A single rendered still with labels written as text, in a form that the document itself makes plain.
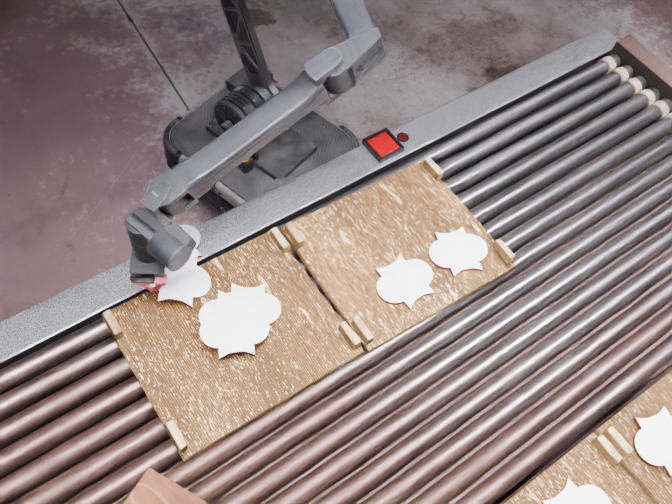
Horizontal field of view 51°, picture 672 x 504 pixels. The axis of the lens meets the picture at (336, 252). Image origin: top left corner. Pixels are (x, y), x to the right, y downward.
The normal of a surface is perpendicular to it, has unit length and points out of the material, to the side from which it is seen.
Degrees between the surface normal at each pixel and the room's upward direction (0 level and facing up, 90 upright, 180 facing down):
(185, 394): 0
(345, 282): 0
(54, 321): 0
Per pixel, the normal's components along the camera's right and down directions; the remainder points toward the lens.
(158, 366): 0.10, -0.53
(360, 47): -0.16, -0.22
